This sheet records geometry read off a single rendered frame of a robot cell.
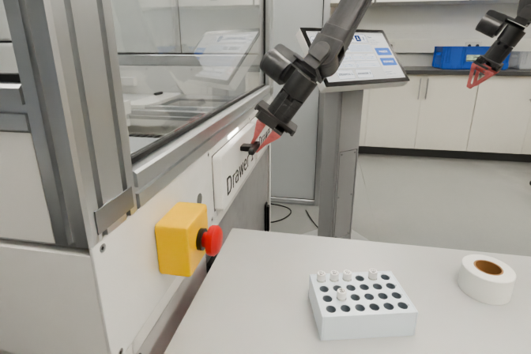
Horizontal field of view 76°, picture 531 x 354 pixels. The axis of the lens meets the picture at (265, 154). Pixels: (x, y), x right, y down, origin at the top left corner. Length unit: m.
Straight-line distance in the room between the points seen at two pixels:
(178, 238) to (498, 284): 0.45
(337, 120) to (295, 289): 1.20
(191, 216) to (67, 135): 0.20
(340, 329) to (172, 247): 0.24
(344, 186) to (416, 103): 2.09
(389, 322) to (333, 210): 1.36
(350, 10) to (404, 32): 3.61
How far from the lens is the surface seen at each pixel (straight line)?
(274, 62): 0.74
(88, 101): 0.33
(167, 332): 0.59
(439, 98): 3.80
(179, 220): 0.45
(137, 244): 0.42
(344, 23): 0.75
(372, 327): 0.50
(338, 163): 1.73
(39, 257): 0.40
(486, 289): 0.62
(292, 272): 0.60
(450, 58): 3.91
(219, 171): 0.63
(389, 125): 3.75
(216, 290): 0.57
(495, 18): 1.33
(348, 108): 1.69
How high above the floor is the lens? 1.12
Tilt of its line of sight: 18 degrees down
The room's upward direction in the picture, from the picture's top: straight up
